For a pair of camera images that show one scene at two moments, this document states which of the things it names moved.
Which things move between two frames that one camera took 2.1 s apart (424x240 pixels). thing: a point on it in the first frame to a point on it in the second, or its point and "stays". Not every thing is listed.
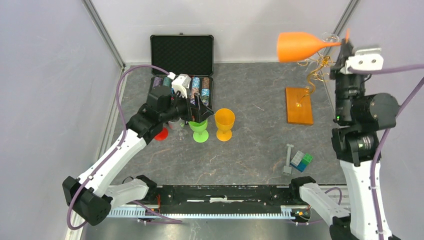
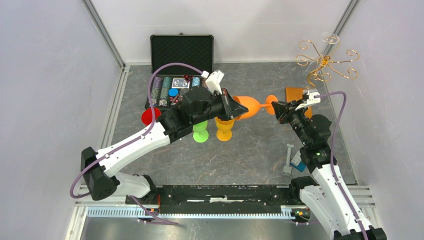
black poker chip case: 192,55 stays
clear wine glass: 327,36 stays
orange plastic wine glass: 295,46 to 253,106
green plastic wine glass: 200,135 stays
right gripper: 346,50 to 280,108
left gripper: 199,111 to 231,108
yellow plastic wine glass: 224,119 stays
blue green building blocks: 300,161 stays
